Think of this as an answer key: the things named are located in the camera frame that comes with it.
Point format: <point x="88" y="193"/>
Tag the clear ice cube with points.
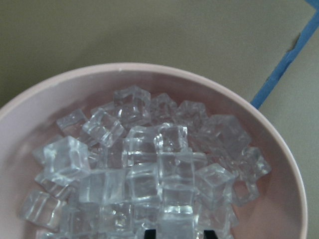
<point x="177" y="182"/>

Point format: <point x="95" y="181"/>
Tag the blue tape grid lines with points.
<point x="275" y="76"/>

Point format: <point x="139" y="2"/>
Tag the clear ice cubes pile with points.
<point x="100" y="175"/>

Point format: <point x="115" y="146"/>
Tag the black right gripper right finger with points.
<point x="210" y="234"/>

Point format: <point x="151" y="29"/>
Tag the pink bowl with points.
<point x="29" y="119"/>

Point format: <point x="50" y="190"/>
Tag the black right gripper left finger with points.
<point x="150" y="234"/>

